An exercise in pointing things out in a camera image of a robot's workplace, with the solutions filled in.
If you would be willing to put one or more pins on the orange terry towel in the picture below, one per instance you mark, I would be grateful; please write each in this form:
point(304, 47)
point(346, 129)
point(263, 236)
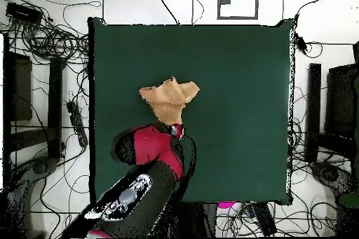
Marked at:
point(168, 98)

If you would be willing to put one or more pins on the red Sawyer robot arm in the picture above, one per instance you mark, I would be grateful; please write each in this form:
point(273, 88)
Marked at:
point(151, 143)

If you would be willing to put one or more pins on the black flat block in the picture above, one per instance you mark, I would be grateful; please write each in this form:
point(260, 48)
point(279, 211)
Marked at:
point(263, 218)

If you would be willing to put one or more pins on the dark green table cloth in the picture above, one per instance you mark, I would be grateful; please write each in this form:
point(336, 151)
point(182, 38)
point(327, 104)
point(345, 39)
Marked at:
point(238, 82)

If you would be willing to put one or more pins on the black power strip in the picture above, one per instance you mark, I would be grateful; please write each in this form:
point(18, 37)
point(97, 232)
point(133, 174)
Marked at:
point(77, 124)

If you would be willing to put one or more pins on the gray round tripod foot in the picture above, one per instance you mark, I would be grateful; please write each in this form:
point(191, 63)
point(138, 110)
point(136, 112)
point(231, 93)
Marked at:
point(329, 174)
point(41, 166)

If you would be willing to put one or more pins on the black power adapter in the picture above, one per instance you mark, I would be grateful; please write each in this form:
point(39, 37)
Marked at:
point(301, 44)

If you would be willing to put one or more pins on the green object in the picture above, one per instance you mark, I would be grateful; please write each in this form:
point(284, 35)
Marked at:
point(349, 200)

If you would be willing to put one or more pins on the black box device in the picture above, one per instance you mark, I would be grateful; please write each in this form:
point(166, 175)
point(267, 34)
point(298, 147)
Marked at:
point(23, 13)

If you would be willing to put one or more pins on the black frame stand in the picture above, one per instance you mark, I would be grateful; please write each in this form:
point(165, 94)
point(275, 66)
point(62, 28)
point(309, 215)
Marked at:
point(54, 104)
point(313, 110)

